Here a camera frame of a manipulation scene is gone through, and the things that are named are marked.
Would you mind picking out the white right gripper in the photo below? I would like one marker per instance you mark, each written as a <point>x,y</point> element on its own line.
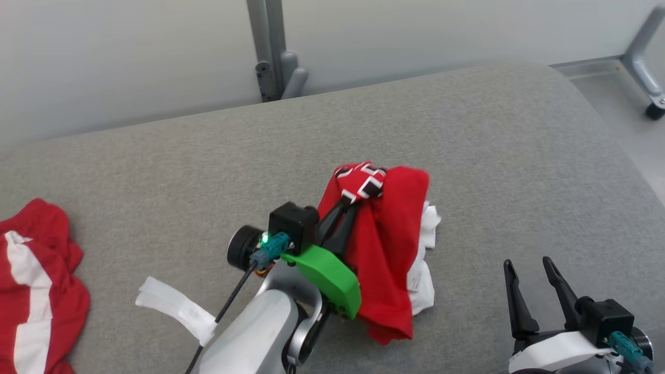
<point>556,350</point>

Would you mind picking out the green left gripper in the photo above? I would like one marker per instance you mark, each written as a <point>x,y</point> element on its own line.
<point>330,275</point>

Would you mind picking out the red shorts with white trim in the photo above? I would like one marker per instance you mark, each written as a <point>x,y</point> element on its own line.
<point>384,249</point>

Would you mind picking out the red garment with white stripes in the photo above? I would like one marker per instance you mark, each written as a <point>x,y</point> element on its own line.
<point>52,244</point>

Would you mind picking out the white tape strip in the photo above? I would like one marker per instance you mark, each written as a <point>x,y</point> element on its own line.
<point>176,306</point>

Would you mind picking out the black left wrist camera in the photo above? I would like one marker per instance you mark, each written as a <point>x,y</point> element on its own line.
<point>293,221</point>

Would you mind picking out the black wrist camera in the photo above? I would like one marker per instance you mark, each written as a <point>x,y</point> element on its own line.
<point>608,317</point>
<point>293,221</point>

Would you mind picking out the teal left camera connector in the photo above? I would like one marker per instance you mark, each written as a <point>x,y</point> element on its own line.
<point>271,249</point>

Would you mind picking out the teal camera connector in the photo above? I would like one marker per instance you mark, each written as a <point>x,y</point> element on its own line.
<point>626,350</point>
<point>271,249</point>

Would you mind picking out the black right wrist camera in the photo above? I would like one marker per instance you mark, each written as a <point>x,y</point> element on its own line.
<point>608,317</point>

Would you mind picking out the teal right camera connector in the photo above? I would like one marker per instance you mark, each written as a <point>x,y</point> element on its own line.
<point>626,350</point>

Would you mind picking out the grey upright metal post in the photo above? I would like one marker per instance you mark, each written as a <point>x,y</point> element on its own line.
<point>270,47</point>

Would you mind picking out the grey metal frame with caster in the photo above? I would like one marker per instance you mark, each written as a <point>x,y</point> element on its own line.
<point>639,57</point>

